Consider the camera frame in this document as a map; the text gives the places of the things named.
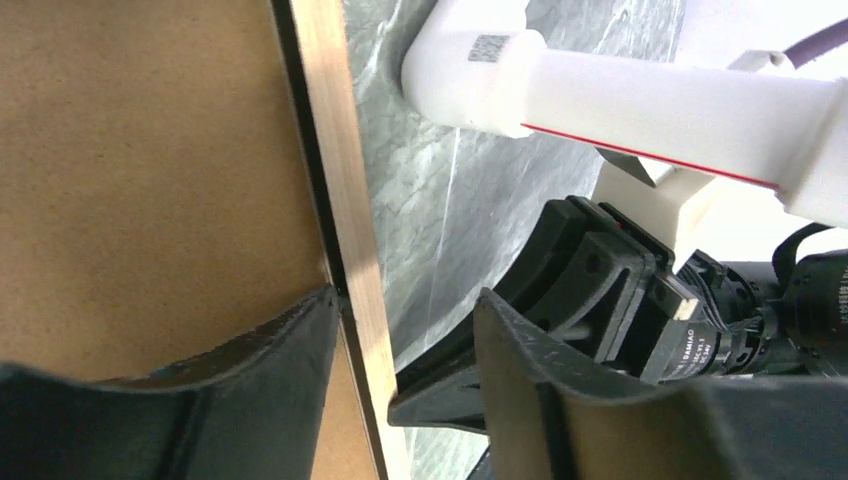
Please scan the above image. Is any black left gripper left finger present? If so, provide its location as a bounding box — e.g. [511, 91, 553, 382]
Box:
[1, 286, 339, 479]

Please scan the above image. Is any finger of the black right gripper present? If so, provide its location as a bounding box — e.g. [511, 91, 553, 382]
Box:
[388, 231, 646, 434]

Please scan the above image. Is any light wooden picture frame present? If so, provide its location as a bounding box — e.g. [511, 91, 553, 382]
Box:
[270, 1, 411, 479]

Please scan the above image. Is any brown fibreboard backing board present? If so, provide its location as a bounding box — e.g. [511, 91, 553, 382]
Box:
[1, 1, 376, 479]

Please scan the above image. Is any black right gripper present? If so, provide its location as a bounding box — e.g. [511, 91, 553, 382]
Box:
[495, 196, 847, 384]

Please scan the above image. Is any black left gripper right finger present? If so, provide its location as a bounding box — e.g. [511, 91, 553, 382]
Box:
[473, 288, 848, 480]

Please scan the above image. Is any white pvc pipe stand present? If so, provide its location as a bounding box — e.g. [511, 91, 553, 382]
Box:
[401, 1, 847, 227]

